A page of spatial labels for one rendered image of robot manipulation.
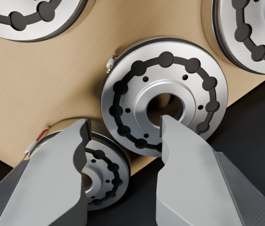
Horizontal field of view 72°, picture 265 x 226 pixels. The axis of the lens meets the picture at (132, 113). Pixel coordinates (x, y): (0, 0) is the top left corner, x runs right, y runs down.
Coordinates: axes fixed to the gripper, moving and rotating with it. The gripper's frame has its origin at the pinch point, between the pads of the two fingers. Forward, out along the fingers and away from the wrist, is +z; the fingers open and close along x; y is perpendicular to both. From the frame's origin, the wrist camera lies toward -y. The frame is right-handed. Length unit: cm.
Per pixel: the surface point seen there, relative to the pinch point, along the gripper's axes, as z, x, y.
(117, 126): 2.1, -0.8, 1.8
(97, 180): 1.6, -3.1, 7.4
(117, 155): 2.1, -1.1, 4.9
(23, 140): 5.3, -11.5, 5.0
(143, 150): 2.1, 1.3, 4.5
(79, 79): 5.3, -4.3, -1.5
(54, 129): 3.6, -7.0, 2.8
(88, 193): 1.6, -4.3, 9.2
